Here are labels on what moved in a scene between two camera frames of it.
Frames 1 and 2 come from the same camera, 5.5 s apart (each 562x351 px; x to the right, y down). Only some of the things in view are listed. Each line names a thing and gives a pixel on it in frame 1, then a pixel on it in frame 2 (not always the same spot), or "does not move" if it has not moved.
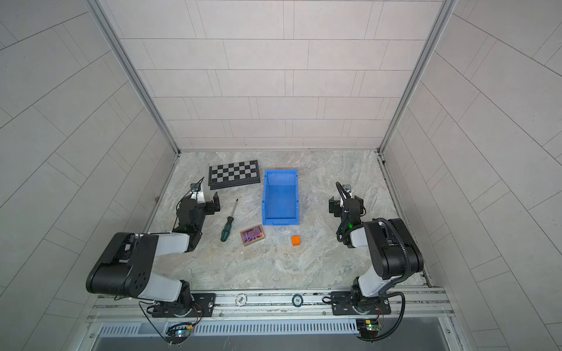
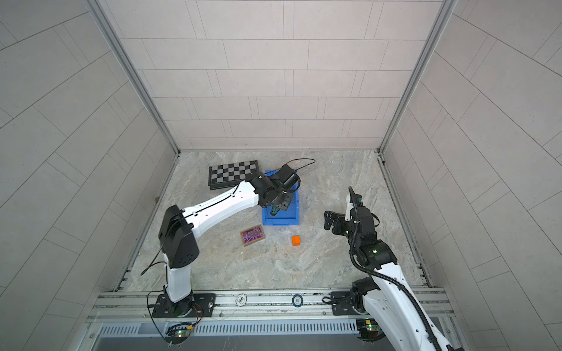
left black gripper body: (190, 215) -> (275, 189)
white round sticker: (241, 299) does not move
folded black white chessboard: (233, 174) does not move
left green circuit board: (178, 333) does not move
